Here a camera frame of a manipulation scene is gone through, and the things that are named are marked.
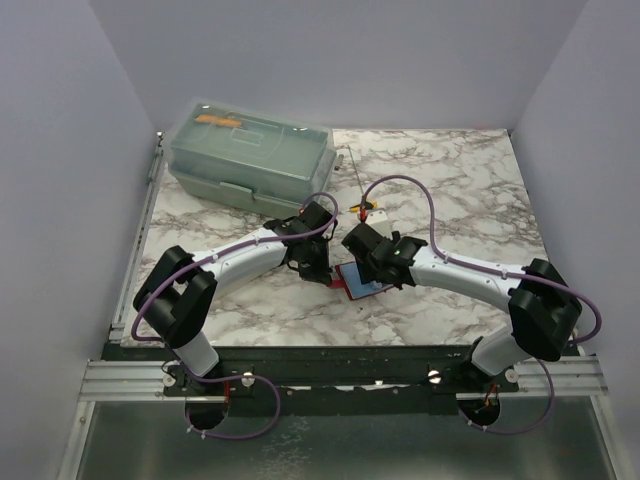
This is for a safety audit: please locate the red leather card holder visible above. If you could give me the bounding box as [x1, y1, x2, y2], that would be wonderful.
[329, 262, 393, 301]

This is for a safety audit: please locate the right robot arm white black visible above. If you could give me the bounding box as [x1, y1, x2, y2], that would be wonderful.
[342, 223, 582, 392]

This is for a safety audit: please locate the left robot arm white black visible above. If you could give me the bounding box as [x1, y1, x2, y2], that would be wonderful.
[131, 200, 337, 395]

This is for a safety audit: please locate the green plastic toolbox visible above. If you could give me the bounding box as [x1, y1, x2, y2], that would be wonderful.
[164, 99, 338, 218]

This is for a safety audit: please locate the orange tool inside toolbox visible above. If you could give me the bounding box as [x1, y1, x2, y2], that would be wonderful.
[194, 114, 243, 128]

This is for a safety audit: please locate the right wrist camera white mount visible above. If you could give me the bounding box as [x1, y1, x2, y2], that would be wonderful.
[366, 209, 392, 238]

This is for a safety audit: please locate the yellow black T-handle hex key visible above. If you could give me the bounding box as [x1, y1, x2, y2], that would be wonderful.
[347, 146, 378, 216]

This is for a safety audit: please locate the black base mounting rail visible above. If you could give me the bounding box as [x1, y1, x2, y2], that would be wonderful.
[101, 344, 518, 416]

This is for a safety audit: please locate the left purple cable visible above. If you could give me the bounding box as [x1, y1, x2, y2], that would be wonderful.
[132, 192, 340, 442]

